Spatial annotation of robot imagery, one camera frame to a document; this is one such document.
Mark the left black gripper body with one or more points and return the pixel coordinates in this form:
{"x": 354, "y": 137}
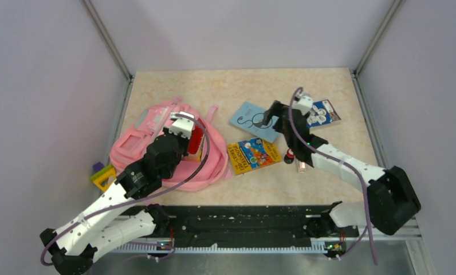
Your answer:
{"x": 183, "y": 149}

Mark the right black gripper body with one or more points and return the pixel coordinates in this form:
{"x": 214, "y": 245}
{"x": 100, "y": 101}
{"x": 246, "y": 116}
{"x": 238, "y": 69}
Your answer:
{"x": 276, "y": 110}

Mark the pink student backpack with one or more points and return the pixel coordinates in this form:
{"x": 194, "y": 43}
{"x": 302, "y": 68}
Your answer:
{"x": 191, "y": 174}

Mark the green red-spined book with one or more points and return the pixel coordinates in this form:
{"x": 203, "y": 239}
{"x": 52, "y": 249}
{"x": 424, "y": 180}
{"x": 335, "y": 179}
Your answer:
{"x": 196, "y": 143}

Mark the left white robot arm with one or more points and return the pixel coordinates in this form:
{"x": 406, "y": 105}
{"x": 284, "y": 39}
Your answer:
{"x": 77, "y": 245}

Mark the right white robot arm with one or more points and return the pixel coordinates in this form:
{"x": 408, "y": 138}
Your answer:
{"x": 389, "y": 199}

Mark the light blue book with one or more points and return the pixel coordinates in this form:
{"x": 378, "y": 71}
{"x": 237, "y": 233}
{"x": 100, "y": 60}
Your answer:
{"x": 249, "y": 117}

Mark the blue cartoon book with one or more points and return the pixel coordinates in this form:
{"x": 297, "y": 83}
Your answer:
{"x": 322, "y": 114}

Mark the yellow storey treehouse book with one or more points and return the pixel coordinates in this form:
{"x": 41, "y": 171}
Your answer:
{"x": 249, "y": 155}

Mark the yellow triangle ruler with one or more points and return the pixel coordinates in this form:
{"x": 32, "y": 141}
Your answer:
{"x": 104, "y": 178}

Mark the purple block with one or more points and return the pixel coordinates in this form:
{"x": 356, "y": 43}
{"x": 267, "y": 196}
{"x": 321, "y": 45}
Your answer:
{"x": 97, "y": 167}

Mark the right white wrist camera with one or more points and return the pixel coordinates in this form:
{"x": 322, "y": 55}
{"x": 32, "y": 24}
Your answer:
{"x": 304, "y": 103}

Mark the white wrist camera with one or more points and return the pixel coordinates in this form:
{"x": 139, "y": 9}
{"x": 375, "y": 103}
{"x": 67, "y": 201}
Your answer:
{"x": 304, "y": 103}
{"x": 182, "y": 124}

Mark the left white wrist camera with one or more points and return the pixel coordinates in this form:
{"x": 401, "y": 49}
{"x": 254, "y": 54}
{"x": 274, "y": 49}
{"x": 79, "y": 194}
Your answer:
{"x": 182, "y": 124}

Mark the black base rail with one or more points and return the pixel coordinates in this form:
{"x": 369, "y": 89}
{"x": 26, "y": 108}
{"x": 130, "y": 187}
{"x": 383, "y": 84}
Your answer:
{"x": 242, "y": 226}

